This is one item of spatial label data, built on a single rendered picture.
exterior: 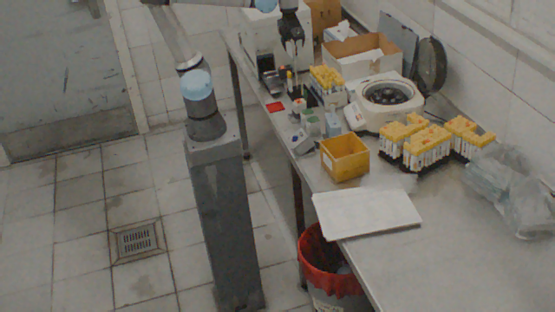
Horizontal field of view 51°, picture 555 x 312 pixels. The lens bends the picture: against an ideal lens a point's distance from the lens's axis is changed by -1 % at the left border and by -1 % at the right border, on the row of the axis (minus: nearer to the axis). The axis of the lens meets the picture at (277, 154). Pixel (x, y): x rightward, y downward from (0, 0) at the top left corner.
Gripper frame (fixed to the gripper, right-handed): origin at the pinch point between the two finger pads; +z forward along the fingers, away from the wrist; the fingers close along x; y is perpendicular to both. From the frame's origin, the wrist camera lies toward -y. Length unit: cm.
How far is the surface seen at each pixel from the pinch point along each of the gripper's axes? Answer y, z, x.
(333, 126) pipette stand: -26.2, 16.8, -4.0
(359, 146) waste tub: -38.4, 19.5, -8.7
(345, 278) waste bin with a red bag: -49, 72, 3
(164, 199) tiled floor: 86, 114, 60
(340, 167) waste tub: -46, 20, 2
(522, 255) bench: -99, 27, -31
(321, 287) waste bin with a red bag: -42, 80, 10
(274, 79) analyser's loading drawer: 26.7, 21.3, 1.6
